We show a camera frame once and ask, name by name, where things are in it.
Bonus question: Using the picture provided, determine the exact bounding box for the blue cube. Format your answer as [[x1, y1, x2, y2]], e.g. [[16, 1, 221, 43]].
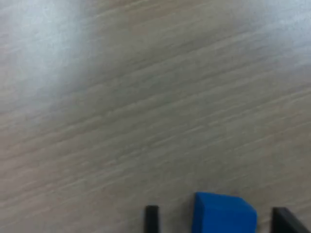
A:
[[191, 191, 258, 233]]

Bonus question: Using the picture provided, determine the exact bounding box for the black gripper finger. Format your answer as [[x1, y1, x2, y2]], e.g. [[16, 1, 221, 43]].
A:
[[271, 207, 311, 233], [144, 205, 160, 233]]

